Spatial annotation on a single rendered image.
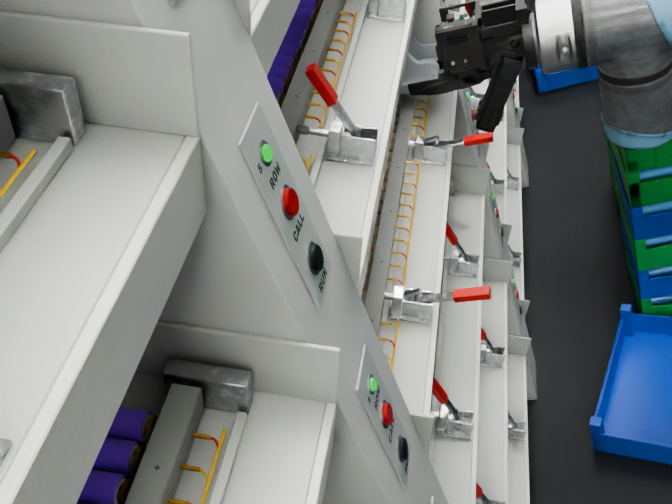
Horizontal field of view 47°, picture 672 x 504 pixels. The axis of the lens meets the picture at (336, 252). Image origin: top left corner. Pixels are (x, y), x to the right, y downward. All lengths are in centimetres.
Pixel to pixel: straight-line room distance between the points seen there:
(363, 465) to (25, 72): 32
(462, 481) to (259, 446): 46
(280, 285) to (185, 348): 8
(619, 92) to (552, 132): 128
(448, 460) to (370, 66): 44
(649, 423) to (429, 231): 80
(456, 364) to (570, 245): 97
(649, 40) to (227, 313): 68
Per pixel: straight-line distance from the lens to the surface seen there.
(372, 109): 72
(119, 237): 31
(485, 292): 75
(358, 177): 63
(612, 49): 98
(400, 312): 77
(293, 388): 47
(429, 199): 91
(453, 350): 99
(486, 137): 95
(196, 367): 46
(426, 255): 84
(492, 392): 120
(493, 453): 114
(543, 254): 190
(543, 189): 209
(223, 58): 40
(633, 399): 159
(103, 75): 35
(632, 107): 104
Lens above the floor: 127
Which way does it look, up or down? 37 degrees down
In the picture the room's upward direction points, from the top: 23 degrees counter-clockwise
